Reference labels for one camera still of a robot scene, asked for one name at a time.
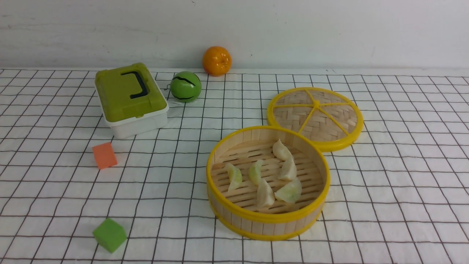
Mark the green dumpling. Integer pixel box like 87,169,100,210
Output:
248,160,264,186
225,163,243,191
274,178,303,204

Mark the white dumpling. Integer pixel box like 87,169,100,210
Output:
272,139,293,161
256,178,275,209
278,157,297,182

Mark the bamboo steamer tray yellow rim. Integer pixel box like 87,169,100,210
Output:
206,126,330,241

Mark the woven bamboo steamer lid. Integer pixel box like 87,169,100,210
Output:
266,87,365,152

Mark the green toy watermelon ball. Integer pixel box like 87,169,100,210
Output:
170,71,202,103

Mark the orange toy tangerine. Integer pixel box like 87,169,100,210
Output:
202,46,232,77

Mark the green lid white storage box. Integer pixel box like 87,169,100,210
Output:
95,62,169,139

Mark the orange foam cube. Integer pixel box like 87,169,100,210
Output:
92,142,118,169

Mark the green foam cube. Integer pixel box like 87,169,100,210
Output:
92,218,127,253

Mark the white grid-pattern tablecloth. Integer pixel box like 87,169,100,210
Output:
0,69,469,264

